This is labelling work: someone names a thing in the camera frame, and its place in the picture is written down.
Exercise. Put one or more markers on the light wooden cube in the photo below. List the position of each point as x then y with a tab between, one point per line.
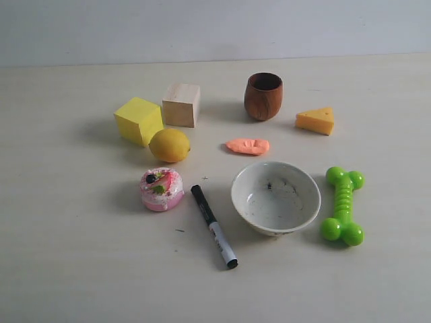
180	105

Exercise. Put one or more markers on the black white marker pen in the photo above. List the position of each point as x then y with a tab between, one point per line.
223	245

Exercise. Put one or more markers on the yellow lemon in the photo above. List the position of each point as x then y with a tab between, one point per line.
170	145

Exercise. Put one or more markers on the green bone dog toy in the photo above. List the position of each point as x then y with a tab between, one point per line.
341	225

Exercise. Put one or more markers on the yellow cheese wedge toy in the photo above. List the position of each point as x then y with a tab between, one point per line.
319	121

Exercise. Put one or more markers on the white ceramic bowl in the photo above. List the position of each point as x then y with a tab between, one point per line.
275	198

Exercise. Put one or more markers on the yellow foam cube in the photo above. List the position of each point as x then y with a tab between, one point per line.
139	120

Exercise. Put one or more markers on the brown wooden cup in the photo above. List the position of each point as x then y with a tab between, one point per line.
263	95

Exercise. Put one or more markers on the pink toy cake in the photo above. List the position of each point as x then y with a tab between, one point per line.
161	189

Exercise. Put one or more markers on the orange putty blob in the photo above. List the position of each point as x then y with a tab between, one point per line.
248	146

